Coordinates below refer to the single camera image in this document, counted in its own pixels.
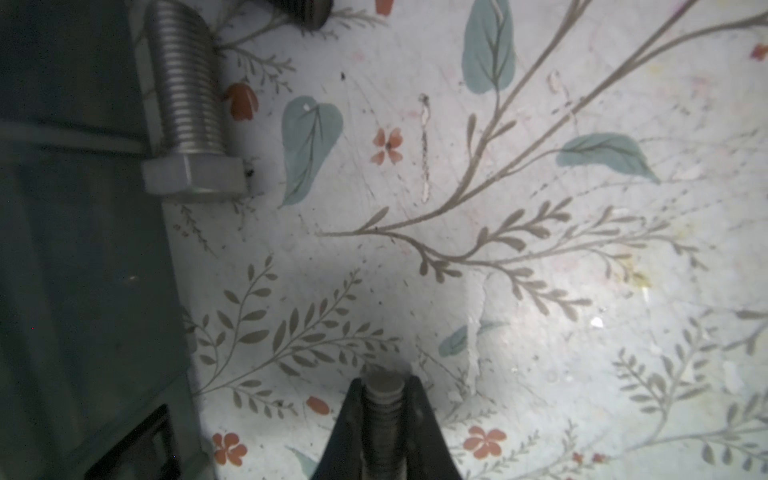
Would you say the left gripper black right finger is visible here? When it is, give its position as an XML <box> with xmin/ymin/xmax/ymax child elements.
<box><xmin>404</xmin><ymin>375</ymin><xmax>462</xmax><ymax>480</ymax></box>

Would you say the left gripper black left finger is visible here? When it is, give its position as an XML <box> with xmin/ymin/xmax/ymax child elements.
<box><xmin>311</xmin><ymin>378</ymin><xmax>364</xmax><ymax>480</ymax></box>

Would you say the silver hex bolt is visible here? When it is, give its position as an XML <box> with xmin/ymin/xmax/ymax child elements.
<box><xmin>362</xmin><ymin>371</ymin><xmax>406</xmax><ymax>480</ymax></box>
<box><xmin>142</xmin><ymin>1</ymin><xmax>248</xmax><ymax>203</ymax></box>

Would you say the green compartment organizer box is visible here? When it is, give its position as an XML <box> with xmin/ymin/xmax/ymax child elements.
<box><xmin>1</xmin><ymin>1</ymin><xmax>211</xmax><ymax>479</ymax></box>

